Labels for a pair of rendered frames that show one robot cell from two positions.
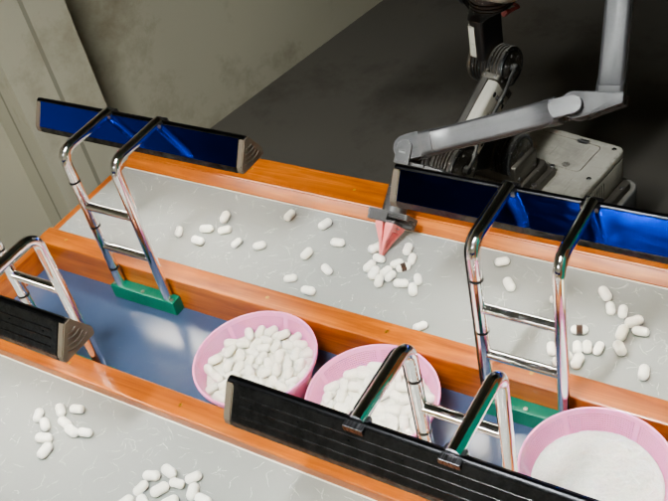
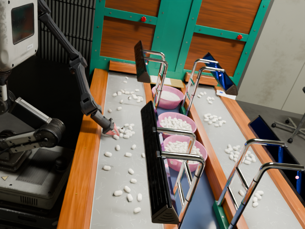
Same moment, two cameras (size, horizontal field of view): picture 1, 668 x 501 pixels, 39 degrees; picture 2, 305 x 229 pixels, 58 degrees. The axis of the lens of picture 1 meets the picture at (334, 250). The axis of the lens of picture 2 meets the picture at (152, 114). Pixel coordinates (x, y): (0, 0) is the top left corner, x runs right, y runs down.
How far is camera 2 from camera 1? 2.72 m
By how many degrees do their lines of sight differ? 101
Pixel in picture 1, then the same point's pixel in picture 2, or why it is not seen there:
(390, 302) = (138, 130)
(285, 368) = (179, 146)
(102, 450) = not seen: hidden behind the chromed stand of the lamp
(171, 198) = not seen: outside the picture
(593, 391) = (148, 93)
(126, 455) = not seen: hidden behind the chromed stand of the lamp
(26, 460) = (267, 198)
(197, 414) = (213, 155)
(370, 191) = (85, 142)
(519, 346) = (139, 107)
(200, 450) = (218, 154)
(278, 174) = (79, 179)
